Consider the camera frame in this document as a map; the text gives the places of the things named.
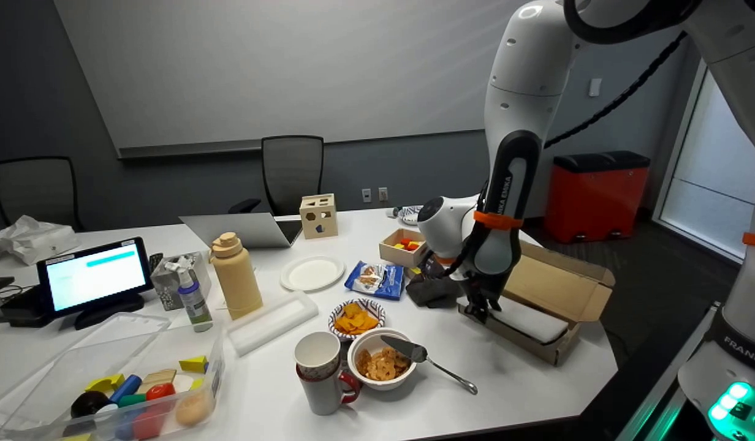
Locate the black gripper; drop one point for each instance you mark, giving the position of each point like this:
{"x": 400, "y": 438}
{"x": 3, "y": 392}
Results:
{"x": 486, "y": 285}

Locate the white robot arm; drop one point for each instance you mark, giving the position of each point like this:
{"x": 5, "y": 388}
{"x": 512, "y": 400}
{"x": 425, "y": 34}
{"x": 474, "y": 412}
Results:
{"x": 525, "y": 73}

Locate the white foam sheet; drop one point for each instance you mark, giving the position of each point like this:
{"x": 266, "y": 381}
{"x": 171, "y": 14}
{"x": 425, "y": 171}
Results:
{"x": 536, "y": 318}

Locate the brown cardboard box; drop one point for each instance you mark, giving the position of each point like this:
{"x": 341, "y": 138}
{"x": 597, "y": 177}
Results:
{"x": 558, "y": 290}

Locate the wooden box with fruit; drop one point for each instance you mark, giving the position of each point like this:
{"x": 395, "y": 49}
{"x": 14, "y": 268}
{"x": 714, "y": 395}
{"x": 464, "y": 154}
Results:
{"x": 402, "y": 245}

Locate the grey carton box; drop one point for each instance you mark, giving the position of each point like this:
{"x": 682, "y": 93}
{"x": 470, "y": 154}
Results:
{"x": 172, "y": 278}

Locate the metal spoon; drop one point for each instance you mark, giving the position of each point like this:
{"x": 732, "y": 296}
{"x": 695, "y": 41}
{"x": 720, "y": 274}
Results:
{"x": 417, "y": 352}

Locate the blue snack package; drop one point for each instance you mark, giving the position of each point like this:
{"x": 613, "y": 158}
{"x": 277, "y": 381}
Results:
{"x": 376, "y": 278}

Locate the orange fried snack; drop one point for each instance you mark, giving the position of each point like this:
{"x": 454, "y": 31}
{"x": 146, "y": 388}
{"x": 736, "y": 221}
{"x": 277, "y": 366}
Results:
{"x": 382, "y": 366}

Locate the white bowl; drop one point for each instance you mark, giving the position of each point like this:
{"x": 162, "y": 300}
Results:
{"x": 382, "y": 382}

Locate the red trash bin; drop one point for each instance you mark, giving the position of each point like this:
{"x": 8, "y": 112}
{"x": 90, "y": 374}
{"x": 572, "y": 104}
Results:
{"x": 595, "y": 197}

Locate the white paper cup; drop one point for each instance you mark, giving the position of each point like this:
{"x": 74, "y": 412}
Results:
{"x": 317, "y": 352}

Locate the white paper plate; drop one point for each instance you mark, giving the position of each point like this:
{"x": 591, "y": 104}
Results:
{"x": 312, "y": 273}

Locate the wooden shape sorter cube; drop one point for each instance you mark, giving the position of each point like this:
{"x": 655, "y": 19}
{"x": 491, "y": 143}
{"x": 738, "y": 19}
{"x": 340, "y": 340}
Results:
{"x": 319, "y": 215}

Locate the black office chair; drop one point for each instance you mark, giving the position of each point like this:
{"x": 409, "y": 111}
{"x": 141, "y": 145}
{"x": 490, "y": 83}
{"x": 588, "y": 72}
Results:
{"x": 292, "y": 171}
{"x": 36, "y": 189}

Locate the beige plastic bottle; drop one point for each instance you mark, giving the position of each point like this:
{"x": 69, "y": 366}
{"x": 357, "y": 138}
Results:
{"x": 237, "y": 278}

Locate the grey laptop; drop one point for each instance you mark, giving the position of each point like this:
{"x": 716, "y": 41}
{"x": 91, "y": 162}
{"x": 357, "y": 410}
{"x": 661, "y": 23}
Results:
{"x": 235, "y": 231}

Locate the small clear spray bottle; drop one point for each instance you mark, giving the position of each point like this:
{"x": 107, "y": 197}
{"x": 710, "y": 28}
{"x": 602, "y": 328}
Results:
{"x": 194, "y": 300}

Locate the yellow toy block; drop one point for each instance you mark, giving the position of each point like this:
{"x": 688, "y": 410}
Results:
{"x": 194, "y": 362}

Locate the tan toy egg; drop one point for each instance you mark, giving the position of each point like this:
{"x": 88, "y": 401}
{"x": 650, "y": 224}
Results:
{"x": 194, "y": 405}

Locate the red toy piece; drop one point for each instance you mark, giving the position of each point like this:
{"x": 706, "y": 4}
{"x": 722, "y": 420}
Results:
{"x": 157, "y": 392}

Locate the green toy piece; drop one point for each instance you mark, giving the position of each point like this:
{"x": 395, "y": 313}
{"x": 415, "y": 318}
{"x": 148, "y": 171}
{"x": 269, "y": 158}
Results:
{"x": 134, "y": 400}

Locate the blue toy cylinder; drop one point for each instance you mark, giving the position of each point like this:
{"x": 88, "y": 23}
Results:
{"x": 126, "y": 385}

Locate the black tablet on stand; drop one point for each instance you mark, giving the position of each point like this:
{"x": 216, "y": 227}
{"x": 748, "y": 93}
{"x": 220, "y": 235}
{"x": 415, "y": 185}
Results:
{"x": 94, "y": 274}

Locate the clear plastic bin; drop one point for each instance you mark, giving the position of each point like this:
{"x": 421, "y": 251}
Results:
{"x": 85, "y": 367}

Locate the black toy piece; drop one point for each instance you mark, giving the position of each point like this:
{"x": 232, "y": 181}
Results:
{"x": 88, "y": 401}

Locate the crumpled white plastic bag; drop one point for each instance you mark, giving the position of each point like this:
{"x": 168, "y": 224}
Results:
{"x": 25, "y": 235}

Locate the white wall board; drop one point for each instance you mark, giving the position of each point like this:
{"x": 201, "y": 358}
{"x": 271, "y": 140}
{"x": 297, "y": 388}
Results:
{"x": 280, "y": 64}

